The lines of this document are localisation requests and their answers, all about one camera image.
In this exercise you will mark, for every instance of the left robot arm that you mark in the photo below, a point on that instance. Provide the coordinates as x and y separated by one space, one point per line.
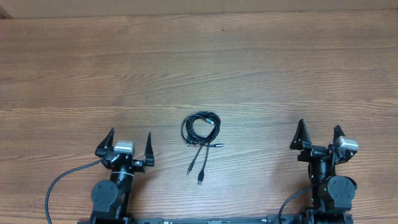
111 197

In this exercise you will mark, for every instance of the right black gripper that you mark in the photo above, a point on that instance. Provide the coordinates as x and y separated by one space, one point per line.
312 150

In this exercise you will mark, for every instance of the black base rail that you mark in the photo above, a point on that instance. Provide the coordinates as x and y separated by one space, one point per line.
269 219

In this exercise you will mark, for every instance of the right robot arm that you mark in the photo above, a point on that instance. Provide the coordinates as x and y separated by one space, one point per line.
332 194

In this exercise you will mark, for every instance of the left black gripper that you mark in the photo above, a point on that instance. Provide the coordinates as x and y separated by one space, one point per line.
139 166

